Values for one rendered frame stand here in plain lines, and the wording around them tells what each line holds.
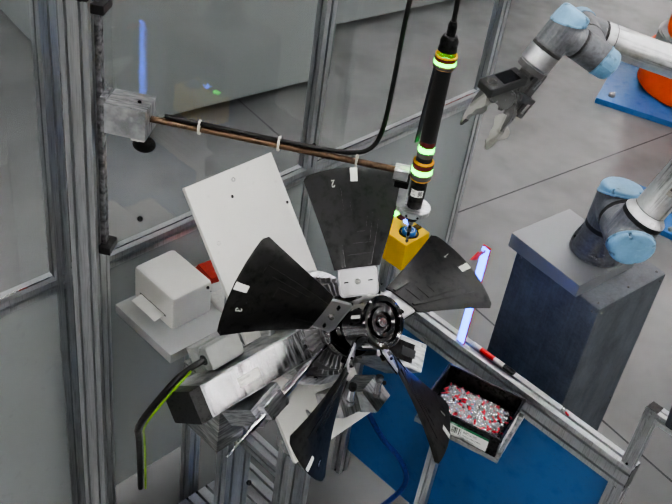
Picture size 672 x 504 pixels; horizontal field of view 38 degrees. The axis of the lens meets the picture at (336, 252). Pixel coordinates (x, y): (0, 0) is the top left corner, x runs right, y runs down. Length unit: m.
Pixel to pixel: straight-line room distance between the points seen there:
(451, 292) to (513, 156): 2.91
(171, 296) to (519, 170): 2.88
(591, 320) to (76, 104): 1.46
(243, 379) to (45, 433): 0.92
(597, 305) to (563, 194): 2.32
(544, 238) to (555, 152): 2.52
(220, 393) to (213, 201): 0.45
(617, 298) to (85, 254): 1.40
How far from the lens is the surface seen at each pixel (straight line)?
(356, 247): 2.18
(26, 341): 2.61
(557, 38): 2.26
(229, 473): 2.86
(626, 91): 6.05
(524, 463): 2.77
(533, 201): 4.87
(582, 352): 2.80
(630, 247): 2.59
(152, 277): 2.58
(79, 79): 2.07
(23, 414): 2.78
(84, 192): 2.22
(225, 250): 2.25
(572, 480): 2.69
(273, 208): 2.33
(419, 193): 2.03
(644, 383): 4.09
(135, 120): 2.08
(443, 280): 2.33
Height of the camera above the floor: 2.65
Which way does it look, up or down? 38 degrees down
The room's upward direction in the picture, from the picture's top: 9 degrees clockwise
